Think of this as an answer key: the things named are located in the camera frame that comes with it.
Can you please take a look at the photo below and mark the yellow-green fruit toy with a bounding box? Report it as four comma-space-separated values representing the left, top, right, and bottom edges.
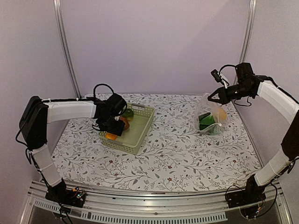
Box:
122, 108, 134, 121

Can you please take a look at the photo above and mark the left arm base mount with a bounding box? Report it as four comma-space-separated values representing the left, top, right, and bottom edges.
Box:
45, 185, 86, 208

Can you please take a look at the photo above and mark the orange fruit toy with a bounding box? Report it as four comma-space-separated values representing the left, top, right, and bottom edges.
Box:
105, 132, 117, 140

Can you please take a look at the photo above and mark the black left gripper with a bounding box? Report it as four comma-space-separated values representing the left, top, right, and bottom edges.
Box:
99, 114, 125, 136

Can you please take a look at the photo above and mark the aluminium front rail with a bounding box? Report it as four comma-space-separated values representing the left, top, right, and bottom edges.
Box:
20, 181, 294, 224

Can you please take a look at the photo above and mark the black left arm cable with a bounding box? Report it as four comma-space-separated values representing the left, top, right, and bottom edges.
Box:
93, 84, 115, 103

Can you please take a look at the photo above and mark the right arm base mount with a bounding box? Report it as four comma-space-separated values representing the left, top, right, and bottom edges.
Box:
225, 185, 266, 208

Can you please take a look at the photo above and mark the beige perforated plastic basket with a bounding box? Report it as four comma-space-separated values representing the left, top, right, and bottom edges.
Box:
99, 103, 155, 155

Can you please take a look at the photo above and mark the yellow lemon toy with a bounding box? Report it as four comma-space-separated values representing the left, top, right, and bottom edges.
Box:
216, 107, 227, 123

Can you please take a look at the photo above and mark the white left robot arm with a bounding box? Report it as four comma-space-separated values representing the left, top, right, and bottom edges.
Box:
19, 93, 128, 203

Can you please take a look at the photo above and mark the left aluminium frame post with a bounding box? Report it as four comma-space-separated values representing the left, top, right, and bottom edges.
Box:
53, 0, 82, 98

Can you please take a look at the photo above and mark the clear zip top bag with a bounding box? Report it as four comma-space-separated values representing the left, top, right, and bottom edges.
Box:
193, 93, 228, 135

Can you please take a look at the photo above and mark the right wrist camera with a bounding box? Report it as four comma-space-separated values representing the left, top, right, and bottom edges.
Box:
211, 69, 230, 89

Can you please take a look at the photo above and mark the floral patterned tablecloth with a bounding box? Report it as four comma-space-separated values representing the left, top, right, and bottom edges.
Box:
52, 94, 261, 192

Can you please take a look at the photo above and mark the green bok choy toy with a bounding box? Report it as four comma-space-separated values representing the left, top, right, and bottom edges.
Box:
198, 112, 217, 134

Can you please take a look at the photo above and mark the brown potato toy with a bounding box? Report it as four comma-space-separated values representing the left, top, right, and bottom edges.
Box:
119, 117, 130, 131

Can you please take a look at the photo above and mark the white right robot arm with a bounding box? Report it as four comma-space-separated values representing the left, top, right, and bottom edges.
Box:
207, 75, 299, 203

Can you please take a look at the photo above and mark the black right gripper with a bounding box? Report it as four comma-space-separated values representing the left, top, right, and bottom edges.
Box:
208, 83, 254, 105

